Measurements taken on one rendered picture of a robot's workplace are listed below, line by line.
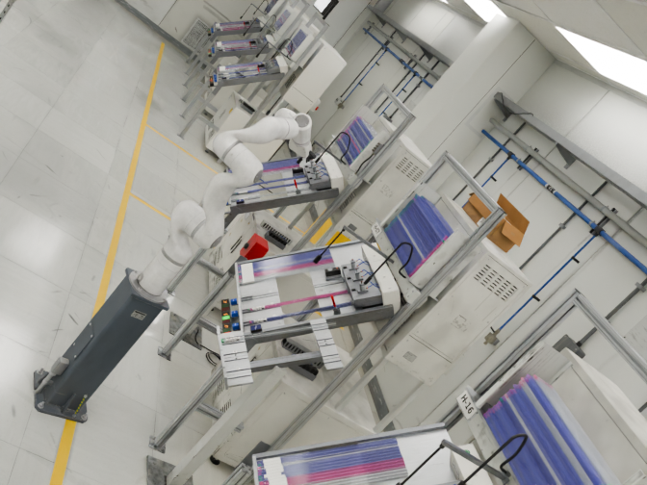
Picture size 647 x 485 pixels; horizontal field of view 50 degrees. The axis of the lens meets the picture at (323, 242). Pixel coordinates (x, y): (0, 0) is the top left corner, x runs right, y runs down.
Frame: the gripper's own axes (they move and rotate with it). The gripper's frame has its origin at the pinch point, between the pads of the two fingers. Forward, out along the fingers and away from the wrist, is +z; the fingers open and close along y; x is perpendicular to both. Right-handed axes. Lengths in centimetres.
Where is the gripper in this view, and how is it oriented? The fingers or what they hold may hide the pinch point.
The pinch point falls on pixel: (299, 154)
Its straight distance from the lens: 322.9
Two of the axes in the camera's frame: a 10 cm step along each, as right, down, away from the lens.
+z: -0.5, 3.2, 9.4
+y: 8.2, 5.6, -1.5
